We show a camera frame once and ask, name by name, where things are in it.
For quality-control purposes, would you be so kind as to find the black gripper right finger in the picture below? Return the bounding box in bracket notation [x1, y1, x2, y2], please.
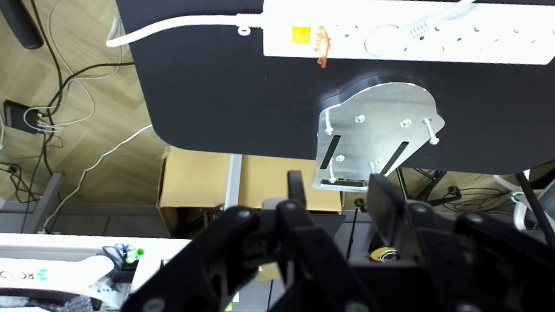
[368, 172, 555, 312]

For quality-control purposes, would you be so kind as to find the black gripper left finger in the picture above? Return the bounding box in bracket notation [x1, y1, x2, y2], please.
[120, 171, 372, 312]

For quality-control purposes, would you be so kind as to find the white power strip orange switch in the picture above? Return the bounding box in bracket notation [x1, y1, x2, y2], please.
[263, 0, 555, 68]

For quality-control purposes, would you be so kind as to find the black metal rod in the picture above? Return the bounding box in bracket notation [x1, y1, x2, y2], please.
[512, 169, 555, 249]

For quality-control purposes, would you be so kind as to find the yellow tape measure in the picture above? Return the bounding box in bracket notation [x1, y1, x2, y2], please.
[370, 245, 403, 266]

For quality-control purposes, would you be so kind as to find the cardboard box with white tape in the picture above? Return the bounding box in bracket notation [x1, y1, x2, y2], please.
[157, 146, 346, 240]

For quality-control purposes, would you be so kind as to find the pen holder with markers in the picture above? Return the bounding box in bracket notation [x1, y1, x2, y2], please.
[103, 242, 148, 287]

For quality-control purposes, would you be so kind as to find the aluminium mounting plate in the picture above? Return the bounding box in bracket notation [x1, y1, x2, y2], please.
[311, 80, 448, 195]

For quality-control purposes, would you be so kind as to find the white desk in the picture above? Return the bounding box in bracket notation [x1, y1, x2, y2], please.
[0, 231, 195, 312]

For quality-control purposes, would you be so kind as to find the grey metal leg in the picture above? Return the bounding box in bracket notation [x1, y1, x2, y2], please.
[35, 172, 67, 235]

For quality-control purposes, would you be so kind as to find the black floor socket box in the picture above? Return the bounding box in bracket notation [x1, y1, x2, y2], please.
[0, 100, 65, 138]

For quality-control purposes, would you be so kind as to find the black bar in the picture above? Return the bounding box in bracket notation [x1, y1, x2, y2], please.
[0, 0, 46, 53]

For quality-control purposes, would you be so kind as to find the thin white floor cable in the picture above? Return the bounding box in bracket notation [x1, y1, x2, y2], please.
[42, 122, 155, 233]

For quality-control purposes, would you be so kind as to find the thick white power strip cable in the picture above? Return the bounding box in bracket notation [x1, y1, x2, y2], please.
[105, 13, 268, 51]

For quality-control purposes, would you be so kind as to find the black floor cable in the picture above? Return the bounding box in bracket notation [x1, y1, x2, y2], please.
[25, 0, 138, 181]

